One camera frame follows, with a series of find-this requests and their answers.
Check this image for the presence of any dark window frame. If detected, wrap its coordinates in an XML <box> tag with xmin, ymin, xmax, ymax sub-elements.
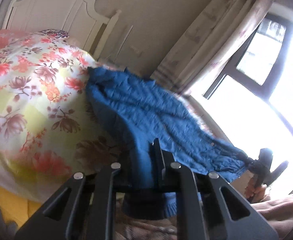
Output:
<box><xmin>203</xmin><ymin>14</ymin><xmax>293</xmax><ymax>106</ymax></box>

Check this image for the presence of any pink fleece blanket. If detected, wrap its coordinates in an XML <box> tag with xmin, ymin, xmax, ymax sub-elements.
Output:
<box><xmin>252</xmin><ymin>187</ymin><xmax>293</xmax><ymax>238</ymax></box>

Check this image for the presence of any plaid blanket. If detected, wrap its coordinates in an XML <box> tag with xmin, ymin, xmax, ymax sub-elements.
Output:
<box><xmin>116</xmin><ymin>220</ymin><xmax>179</xmax><ymax>240</ymax></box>

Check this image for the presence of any patterned pillow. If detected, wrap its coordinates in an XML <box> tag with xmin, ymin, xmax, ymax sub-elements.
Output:
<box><xmin>39</xmin><ymin>29</ymin><xmax>69</xmax><ymax>39</ymax></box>

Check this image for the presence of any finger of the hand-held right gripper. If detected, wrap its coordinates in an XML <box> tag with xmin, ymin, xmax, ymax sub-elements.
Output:
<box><xmin>244</xmin><ymin>155</ymin><xmax>262</xmax><ymax>182</ymax></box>

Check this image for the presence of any person's right hand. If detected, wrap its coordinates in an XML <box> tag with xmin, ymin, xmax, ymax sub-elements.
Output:
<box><xmin>245</xmin><ymin>179</ymin><xmax>268</xmax><ymax>203</ymax></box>

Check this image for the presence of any white bed headboard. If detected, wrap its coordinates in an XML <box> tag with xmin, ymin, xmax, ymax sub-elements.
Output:
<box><xmin>1</xmin><ymin>0</ymin><xmax>123</xmax><ymax>58</ymax></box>

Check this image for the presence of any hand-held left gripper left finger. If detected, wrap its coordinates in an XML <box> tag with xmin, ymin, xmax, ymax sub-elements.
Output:
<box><xmin>15</xmin><ymin>162</ymin><xmax>137</xmax><ymax>240</ymax></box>

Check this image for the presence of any printed curtain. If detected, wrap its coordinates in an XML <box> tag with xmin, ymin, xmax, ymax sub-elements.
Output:
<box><xmin>150</xmin><ymin>0</ymin><xmax>278</xmax><ymax>93</ymax></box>

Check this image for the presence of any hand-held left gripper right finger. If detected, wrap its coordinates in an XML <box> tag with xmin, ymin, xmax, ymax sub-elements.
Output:
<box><xmin>150</xmin><ymin>137</ymin><xmax>280</xmax><ymax>240</ymax></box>

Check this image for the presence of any yellow bedsheet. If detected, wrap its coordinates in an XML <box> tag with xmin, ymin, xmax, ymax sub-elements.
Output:
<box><xmin>0</xmin><ymin>180</ymin><xmax>49</xmax><ymax>230</ymax></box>

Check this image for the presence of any floral quilt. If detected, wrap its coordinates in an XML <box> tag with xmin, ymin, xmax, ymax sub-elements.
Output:
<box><xmin>0</xmin><ymin>29</ymin><xmax>127</xmax><ymax>203</ymax></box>

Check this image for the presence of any blue quilted jacket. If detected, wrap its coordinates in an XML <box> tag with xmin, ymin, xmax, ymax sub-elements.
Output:
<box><xmin>85</xmin><ymin>66</ymin><xmax>252</xmax><ymax>218</ymax></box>

